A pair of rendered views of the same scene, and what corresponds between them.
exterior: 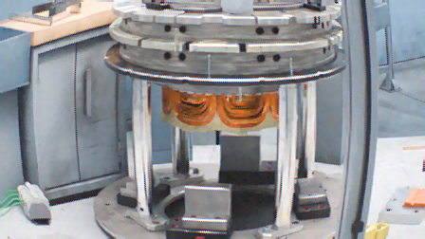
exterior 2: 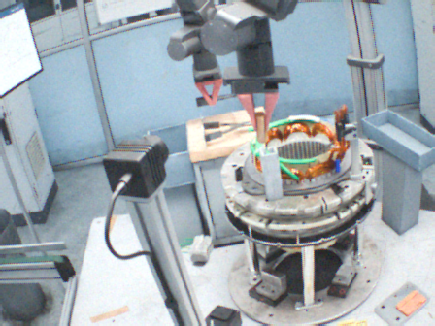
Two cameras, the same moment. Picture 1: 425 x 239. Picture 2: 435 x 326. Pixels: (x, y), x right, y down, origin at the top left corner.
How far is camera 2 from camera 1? 0.85 m
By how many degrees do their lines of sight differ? 40
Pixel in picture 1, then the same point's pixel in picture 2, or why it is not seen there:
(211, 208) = (273, 284)
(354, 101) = not seen: outside the picture
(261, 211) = (329, 270)
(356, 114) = not seen: outside the picture
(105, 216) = (237, 267)
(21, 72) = (186, 176)
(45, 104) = (214, 194)
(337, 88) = (401, 195)
